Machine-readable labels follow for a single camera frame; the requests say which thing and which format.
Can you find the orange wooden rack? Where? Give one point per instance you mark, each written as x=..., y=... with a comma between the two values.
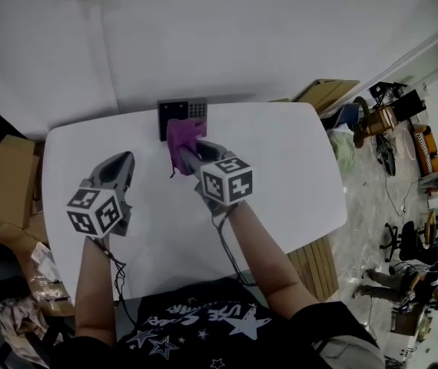
x=428, y=152

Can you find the white crumpled paper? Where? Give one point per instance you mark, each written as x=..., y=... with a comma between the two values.
x=46, y=261

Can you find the small wooden shelf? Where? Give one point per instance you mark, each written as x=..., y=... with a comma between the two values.
x=384, y=119

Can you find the black swivel chair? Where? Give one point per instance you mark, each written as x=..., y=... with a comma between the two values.
x=411, y=240

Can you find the person's right forearm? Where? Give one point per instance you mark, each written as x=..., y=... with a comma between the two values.
x=265, y=260

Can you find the small brown box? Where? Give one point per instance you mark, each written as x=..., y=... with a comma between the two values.
x=411, y=321

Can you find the round dark wooden stool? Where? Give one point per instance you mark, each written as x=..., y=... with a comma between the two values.
x=360, y=129

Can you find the black flat panel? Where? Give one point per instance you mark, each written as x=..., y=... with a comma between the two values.
x=409, y=104

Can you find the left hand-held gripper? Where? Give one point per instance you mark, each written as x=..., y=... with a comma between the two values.
x=94, y=213

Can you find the white round hoop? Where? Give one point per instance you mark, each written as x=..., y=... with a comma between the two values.
x=410, y=144

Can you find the person's left forearm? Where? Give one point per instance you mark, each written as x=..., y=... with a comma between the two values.
x=94, y=290

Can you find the purple cloth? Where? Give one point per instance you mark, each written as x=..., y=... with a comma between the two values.
x=182, y=137

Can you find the brown cardboard box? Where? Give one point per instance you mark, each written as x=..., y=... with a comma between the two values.
x=7, y=233

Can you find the light green cloth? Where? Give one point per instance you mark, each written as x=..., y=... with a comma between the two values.
x=342, y=150

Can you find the wooden slatted pallet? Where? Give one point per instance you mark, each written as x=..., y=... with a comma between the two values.
x=317, y=267

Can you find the person's grey trousers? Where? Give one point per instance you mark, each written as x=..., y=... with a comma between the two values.
x=349, y=354

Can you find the white table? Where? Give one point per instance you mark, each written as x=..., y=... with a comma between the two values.
x=280, y=167

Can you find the leaning cardboard sheet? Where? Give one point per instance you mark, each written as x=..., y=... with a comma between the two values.
x=328, y=92

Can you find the black star-print t-shirt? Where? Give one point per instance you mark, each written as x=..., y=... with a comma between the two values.
x=203, y=340

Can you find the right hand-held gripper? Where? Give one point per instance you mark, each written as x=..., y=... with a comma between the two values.
x=226, y=183

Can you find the flat tan cardboard box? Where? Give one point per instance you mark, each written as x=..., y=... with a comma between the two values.
x=11, y=175

